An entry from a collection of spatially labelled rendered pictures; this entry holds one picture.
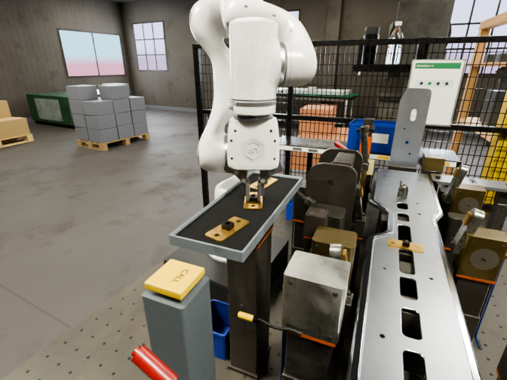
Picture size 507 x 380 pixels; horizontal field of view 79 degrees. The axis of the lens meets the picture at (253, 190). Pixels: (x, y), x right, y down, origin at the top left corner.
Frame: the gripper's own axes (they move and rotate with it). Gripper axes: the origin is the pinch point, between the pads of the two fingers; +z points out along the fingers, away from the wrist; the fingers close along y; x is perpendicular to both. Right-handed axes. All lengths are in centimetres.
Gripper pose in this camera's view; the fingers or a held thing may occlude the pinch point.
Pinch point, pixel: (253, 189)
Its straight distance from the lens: 64.5
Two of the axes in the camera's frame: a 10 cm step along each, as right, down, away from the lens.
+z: 0.0, 9.2, 3.8
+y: 10.0, 0.1, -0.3
